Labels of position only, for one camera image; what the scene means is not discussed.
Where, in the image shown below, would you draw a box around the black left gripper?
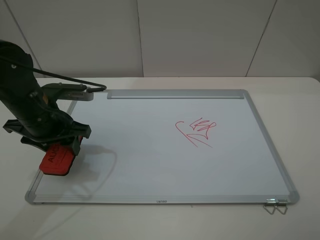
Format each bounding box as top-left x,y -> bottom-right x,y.
3,104 -> 91,156

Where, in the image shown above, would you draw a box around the red whiteboard eraser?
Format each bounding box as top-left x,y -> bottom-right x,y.
39,144 -> 76,176

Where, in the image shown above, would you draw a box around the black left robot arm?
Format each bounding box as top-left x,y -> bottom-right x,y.
0,40 -> 91,156

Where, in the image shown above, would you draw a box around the grey whiteboard marker tray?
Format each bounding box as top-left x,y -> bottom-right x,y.
107,89 -> 246,100

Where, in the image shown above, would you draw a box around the red marker handwriting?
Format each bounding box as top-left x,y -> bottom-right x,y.
175,117 -> 217,148

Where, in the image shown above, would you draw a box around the left metal binder clip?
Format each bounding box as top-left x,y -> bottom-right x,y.
263,198 -> 278,215

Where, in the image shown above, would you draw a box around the metal binder clip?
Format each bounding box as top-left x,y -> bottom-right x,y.
263,198 -> 278,215
275,199 -> 288,215

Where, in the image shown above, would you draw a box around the right metal binder clip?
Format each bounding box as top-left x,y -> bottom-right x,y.
275,199 -> 288,215

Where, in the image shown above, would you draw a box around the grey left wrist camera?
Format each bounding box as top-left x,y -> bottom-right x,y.
41,83 -> 94,102

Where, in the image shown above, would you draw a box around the black camera cable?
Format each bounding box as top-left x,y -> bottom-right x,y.
0,56 -> 108,93

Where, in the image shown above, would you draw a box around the white whiteboard with aluminium frame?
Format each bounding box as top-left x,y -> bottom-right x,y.
25,90 -> 300,205

